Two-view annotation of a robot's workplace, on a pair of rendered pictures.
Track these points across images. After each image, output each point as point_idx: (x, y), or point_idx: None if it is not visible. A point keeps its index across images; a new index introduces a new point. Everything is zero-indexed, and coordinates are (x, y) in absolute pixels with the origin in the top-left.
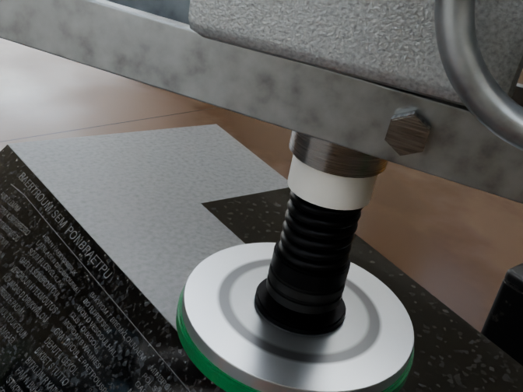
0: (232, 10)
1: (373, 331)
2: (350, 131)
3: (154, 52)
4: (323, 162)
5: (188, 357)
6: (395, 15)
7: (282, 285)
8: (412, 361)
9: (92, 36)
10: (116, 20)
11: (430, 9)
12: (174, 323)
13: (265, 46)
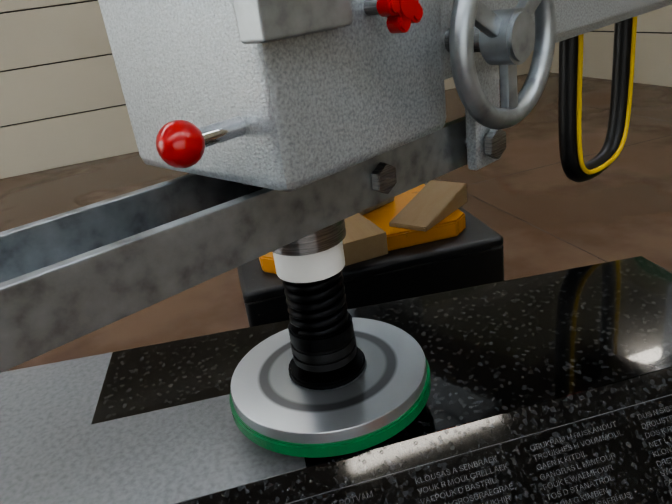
0: (316, 154)
1: (370, 337)
2: (354, 201)
3: (211, 244)
4: (330, 241)
5: (309, 475)
6: (396, 100)
7: (334, 353)
8: None
9: (150, 272)
10: (168, 241)
11: (409, 87)
12: (268, 475)
13: (339, 167)
